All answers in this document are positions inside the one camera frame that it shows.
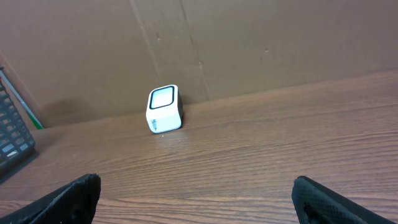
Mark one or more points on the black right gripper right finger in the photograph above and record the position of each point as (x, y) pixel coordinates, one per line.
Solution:
(317, 204)

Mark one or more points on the grey plastic basket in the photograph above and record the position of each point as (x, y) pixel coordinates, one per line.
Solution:
(17, 142)

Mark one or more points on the green white pen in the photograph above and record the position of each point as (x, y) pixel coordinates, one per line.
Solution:
(28, 111)

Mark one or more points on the white barcode scanner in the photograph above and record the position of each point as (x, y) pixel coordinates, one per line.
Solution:
(164, 109)

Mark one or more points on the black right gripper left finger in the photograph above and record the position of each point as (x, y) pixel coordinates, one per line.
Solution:
(73, 203)

